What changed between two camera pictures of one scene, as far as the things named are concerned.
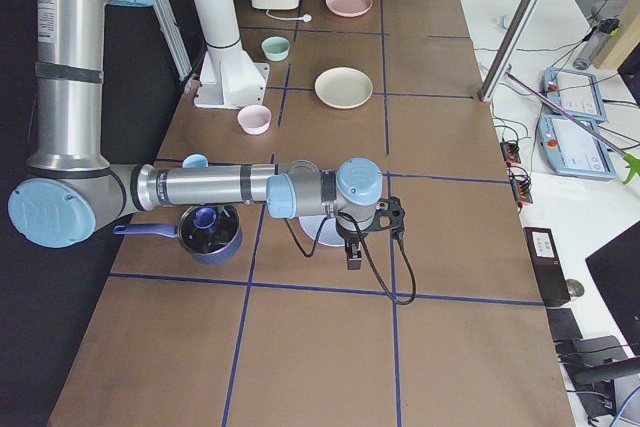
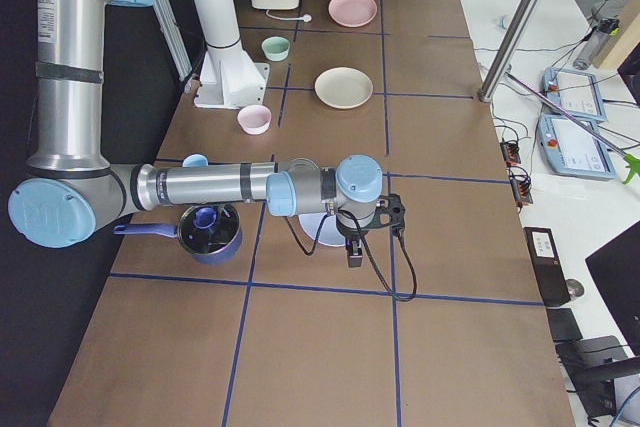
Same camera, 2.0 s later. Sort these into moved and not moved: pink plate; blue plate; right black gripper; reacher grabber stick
Moved: pink plate
Not moved: right black gripper; blue plate; reacher grabber stick
